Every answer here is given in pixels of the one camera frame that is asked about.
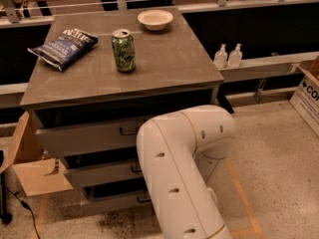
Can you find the grey drawer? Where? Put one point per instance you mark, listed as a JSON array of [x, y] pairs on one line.
[[102, 173], [89, 137], [112, 196]]

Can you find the white printed cardboard box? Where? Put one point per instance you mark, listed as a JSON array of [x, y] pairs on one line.
[[306, 98]]

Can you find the grey drawer cabinet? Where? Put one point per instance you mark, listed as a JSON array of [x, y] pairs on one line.
[[173, 72]]

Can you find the brown cardboard box left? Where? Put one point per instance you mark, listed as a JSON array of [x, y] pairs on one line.
[[37, 171]]

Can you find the grey middle drawer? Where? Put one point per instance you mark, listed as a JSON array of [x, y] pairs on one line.
[[102, 173]]

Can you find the white bowl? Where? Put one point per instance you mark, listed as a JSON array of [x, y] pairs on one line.
[[155, 20]]

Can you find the right clear sanitizer bottle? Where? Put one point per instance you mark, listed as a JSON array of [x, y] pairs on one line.
[[235, 57]]

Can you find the left clear sanitizer bottle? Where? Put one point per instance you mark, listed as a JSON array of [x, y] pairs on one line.
[[220, 57]]

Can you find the grey top drawer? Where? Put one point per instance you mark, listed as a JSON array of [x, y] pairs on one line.
[[89, 137]]

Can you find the black stand base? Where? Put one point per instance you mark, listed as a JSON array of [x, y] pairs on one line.
[[5, 216]]

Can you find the grey bottom drawer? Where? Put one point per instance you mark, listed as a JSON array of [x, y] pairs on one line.
[[112, 196]]

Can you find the blue chip bag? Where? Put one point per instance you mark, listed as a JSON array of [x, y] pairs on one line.
[[66, 48]]

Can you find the clear sanitizer bottle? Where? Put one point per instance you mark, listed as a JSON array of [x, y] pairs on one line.
[[220, 57], [235, 57]]

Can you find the metal railing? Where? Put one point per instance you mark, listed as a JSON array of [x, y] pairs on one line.
[[11, 94]]

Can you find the green soda can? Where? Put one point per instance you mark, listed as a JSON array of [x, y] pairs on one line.
[[124, 50]]

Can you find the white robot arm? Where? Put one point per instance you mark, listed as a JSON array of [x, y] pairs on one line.
[[177, 152]]

